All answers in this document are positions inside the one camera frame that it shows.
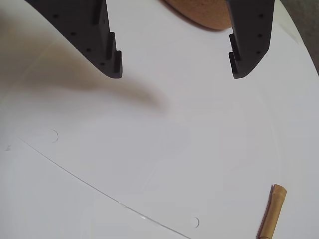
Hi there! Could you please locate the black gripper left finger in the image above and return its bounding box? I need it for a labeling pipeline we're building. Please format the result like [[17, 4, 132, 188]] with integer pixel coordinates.
[[24, 0, 123, 79]]

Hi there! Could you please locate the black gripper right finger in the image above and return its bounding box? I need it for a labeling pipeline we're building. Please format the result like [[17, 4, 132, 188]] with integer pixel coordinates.
[[227, 0, 275, 79]]

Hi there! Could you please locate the tan bamboo pen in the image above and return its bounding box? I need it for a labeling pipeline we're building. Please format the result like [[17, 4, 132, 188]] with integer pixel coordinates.
[[256, 183, 288, 239]]

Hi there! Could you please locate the brown cork pen holder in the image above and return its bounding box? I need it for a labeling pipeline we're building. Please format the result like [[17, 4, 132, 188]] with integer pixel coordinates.
[[160, 0, 234, 31]]

